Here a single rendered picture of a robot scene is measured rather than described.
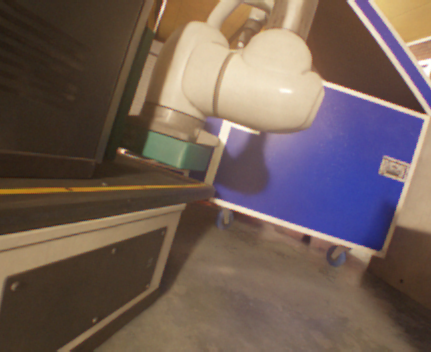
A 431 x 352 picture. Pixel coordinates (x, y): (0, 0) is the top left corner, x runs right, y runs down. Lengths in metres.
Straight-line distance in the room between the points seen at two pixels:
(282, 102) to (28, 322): 0.52
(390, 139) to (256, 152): 0.71
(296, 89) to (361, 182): 1.09
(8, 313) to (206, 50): 0.55
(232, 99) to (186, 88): 0.10
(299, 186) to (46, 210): 1.34
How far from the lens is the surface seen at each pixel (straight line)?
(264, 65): 0.61
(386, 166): 1.69
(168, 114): 0.63
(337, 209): 1.59
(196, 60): 0.64
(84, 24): 0.40
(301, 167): 1.53
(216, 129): 1.52
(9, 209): 0.29
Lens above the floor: 0.41
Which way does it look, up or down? 2 degrees down
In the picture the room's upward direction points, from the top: 18 degrees clockwise
